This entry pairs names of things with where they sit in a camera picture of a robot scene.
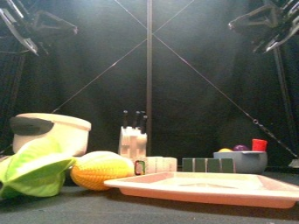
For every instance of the yellow toy corn cob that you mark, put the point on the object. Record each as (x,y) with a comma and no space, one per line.
(97,175)

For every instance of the green toy corn husk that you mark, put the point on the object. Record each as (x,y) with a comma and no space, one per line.
(35,172)

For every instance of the big pink rectangular plate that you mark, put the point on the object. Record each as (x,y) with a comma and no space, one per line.
(217,189)

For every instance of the red toy cup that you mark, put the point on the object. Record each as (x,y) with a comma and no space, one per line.
(259,145)

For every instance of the purple toy ball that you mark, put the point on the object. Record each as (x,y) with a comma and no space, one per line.
(240,148)

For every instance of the yellow toy ball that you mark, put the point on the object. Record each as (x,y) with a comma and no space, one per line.
(224,150)

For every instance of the small white object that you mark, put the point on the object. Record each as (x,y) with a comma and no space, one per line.
(294,163)

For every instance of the grey bowl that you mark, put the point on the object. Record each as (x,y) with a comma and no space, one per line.
(244,162)

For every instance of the white knife block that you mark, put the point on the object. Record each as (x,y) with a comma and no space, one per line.
(132,144)

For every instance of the dark green segmented block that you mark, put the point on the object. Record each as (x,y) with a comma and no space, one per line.
(208,165)

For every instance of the dark slanted frame pole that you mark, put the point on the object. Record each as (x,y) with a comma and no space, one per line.
(283,93)

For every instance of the thin vertical frame pole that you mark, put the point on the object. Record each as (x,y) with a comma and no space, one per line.
(149,73)

